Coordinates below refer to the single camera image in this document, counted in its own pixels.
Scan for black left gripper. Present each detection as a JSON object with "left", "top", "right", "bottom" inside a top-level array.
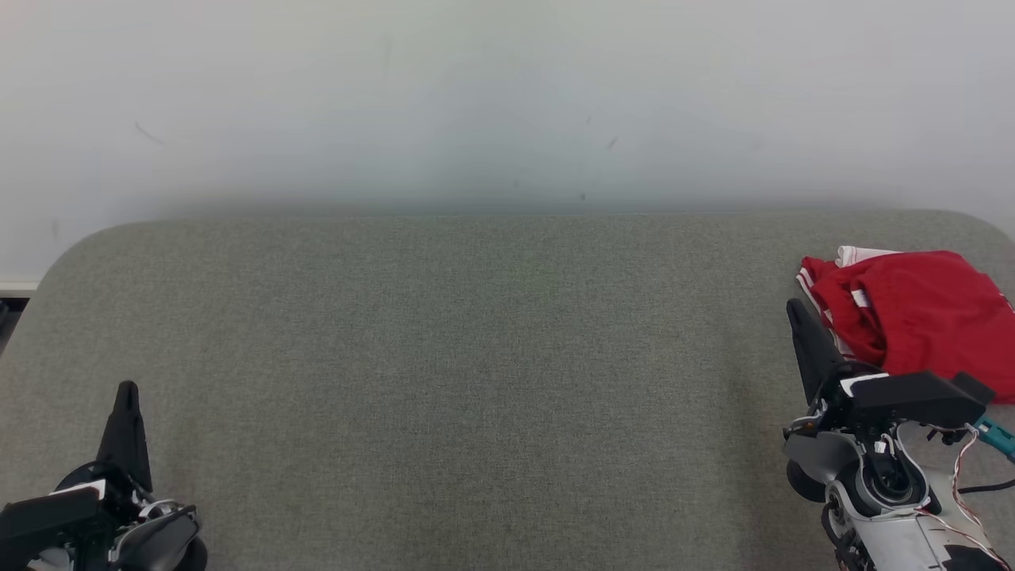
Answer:
[{"left": 0, "top": 381, "right": 153, "bottom": 571}]

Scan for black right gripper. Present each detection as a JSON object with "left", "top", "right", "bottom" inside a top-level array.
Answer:
[{"left": 787, "top": 299, "right": 996, "bottom": 437}]

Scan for red white basketball jersey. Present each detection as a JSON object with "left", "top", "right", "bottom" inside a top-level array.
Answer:
[{"left": 795, "top": 245, "right": 901, "bottom": 362}]

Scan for red shorts white trim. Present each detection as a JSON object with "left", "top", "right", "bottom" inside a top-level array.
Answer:
[{"left": 802, "top": 251, "right": 1015, "bottom": 405}]

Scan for red white twisted wires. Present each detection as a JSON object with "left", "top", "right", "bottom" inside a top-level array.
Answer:
[{"left": 888, "top": 424, "right": 1015, "bottom": 560}]

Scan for teal camera cable connector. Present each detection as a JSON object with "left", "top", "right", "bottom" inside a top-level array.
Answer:
[{"left": 974, "top": 416, "right": 1015, "bottom": 462}]

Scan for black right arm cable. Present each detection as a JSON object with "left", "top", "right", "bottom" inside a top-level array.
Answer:
[{"left": 956, "top": 476, "right": 1015, "bottom": 496}]

